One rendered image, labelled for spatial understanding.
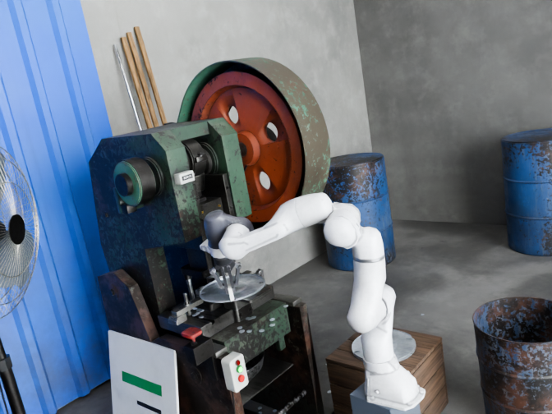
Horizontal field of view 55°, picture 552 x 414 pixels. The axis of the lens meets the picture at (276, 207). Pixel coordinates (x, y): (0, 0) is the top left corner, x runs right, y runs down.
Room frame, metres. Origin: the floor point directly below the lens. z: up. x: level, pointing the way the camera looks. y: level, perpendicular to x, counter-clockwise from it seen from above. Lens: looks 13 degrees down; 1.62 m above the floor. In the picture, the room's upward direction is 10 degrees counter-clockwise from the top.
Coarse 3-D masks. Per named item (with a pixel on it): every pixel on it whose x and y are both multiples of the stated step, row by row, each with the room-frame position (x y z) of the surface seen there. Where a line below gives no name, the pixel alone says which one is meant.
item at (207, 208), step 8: (200, 200) 2.22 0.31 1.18; (208, 200) 2.23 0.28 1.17; (216, 200) 2.23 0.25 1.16; (208, 208) 2.19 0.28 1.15; (216, 208) 2.22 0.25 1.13; (192, 256) 2.21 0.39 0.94; (200, 256) 2.17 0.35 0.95; (208, 256) 2.15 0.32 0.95; (192, 264) 2.21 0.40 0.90; (200, 264) 2.17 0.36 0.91; (208, 264) 2.15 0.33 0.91
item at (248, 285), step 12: (228, 276) 2.31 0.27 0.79; (240, 276) 2.30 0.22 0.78; (252, 276) 2.27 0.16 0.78; (204, 288) 2.22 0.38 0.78; (216, 288) 2.19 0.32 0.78; (240, 288) 2.13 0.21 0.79; (252, 288) 2.12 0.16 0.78; (204, 300) 2.08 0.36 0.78; (216, 300) 2.06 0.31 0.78; (228, 300) 2.04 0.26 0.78
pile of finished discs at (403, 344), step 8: (360, 336) 2.33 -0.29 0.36; (392, 336) 2.28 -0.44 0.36; (400, 336) 2.27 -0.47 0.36; (408, 336) 2.25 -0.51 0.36; (352, 344) 2.26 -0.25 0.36; (360, 344) 2.26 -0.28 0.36; (400, 344) 2.19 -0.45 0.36; (408, 344) 2.18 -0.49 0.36; (360, 352) 2.18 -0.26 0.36; (400, 352) 2.12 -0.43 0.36; (408, 352) 2.11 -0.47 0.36; (400, 360) 2.07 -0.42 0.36
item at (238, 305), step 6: (264, 288) 2.10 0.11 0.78; (270, 288) 2.09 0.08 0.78; (258, 294) 2.05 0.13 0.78; (264, 294) 2.06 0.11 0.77; (240, 300) 2.04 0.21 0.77; (246, 300) 2.01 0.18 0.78; (252, 300) 2.01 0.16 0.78; (228, 306) 2.13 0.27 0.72; (234, 306) 2.10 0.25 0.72; (240, 306) 2.12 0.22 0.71; (246, 306) 2.14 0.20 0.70; (234, 312) 2.11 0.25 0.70; (240, 312) 2.11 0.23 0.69; (246, 312) 2.14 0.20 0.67; (252, 312) 2.16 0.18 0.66; (234, 318) 2.11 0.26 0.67; (240, 318) 2.11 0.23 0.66
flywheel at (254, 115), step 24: (240, 72) 2.44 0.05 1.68; (216, 96) 2.60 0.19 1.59; (240, 96) 2.51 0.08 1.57; (264, 96) 2.36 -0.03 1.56; (192, 120) 2.71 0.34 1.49; (240, 120) 2.53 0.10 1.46; (264, 120) 2.42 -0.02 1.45; (288, 120) 2.28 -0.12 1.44; (264, 144) 2.44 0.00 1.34; (288, 144) 2.34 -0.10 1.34; (264, 168) 2.46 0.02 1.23; (288, 168) 2.36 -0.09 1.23; (264, 192) 2.48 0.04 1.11; (288, 192) 2.33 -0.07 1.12; (264, 216) 2.45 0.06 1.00
